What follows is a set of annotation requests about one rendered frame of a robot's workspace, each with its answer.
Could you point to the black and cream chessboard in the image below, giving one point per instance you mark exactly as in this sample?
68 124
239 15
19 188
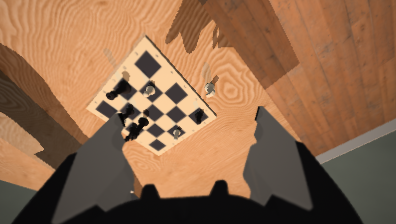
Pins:
172 106

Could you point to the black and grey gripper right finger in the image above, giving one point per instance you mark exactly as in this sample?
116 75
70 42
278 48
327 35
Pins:
284 176

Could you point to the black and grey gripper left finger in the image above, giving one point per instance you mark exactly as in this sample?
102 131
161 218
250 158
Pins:
87 184

